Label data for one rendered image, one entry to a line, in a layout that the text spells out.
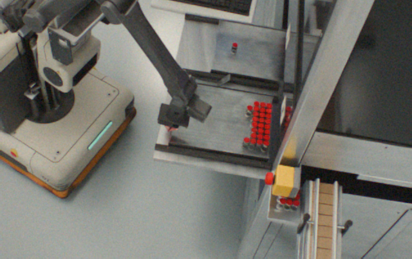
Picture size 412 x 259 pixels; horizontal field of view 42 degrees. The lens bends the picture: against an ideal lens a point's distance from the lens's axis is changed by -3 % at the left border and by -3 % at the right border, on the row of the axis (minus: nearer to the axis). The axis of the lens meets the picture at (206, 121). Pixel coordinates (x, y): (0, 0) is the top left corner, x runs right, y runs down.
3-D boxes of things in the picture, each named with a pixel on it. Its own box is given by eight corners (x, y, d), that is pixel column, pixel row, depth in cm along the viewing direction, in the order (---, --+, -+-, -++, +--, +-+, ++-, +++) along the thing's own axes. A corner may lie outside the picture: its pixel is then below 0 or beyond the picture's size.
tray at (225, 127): (271, 102, 201) (273, 96, 198) (266, 163, 186) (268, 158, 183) (179, 87, 200) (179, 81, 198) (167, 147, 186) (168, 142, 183)
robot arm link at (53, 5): (104, -49, 136) (82, -23, 132) (140, -12, 142) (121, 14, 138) (37, -3, 170) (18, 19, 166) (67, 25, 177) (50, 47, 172)
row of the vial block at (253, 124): (257, 109, 198) (259, 101, 194) (253, 151, 188) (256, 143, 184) (252, 107, 198) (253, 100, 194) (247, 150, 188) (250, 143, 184)
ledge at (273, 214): (309, 192, 184) (311, 189, 182) (308, 227, 176) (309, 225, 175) (269, 185, 183) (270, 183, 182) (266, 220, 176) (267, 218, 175)
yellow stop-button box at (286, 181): (295, 178, 175) (300, 167, 169) (293, 198, 171) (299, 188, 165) (271, 174, 175) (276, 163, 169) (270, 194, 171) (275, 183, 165)
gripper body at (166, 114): (187, 129, 180) (192, 117, 174) (156, 121, 178) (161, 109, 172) (189, 113, 184) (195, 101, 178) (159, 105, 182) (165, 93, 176)
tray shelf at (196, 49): (300, 35, 224) (301, 31, 223) (292, 183, 185) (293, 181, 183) (185, 15, 224) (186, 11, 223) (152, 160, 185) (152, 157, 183)
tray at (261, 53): (301, 40, 220) (303, 34, 217) (299, 90, 205) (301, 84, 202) (218, 26, 220) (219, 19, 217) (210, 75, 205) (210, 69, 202)
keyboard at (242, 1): (252, -5, 243) (253, -9, 241) (248, 17, 235) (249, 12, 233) (165, -23, 244) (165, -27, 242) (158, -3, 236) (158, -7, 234)
